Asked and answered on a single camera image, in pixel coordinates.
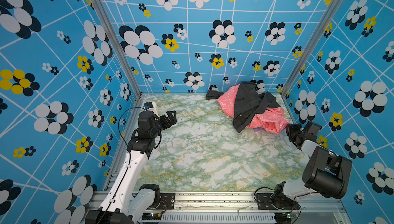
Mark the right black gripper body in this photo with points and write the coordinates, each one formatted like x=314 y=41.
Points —
x=299 y=135

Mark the right corner aluminium post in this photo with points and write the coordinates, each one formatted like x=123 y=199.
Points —
x=312 y=43

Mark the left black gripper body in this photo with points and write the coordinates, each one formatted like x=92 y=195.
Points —
x=158 y=128

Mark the controller board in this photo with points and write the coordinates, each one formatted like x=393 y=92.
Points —
x=283 y=218
x=152 y=216

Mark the dark grey jeans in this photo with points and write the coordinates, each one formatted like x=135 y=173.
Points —
x=249 y=104

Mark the corner aluminium post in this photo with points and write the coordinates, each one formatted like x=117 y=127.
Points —
x=110 y=31
x=312 y=43

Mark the left corner aluminium post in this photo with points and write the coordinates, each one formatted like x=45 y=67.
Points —
x=110 y=31

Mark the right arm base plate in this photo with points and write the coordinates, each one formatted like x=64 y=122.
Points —
x=271 y=201

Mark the left controller board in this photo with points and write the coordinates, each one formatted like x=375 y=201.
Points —
x=152 y=216

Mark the purple cloth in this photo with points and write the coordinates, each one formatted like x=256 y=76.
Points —
x=258 y=129

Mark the right controller board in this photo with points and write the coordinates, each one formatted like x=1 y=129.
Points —
x=283 y=218

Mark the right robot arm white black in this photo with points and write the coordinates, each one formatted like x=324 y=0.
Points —
x=326 y=173

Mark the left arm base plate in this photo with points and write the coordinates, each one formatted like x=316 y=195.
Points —
x=166 y=202

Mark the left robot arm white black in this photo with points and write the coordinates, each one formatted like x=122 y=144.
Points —
x=119 y=207

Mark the pink printed cloth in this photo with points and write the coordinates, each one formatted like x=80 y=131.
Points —
x=229 y=102

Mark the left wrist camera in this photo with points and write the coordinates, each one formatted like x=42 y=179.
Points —
x=151 y=106

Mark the aluminium front rail frame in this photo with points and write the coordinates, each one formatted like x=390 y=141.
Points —
x=241 y=208

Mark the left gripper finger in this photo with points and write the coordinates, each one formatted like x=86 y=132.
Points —
x=169 y=122
x=169 y=114

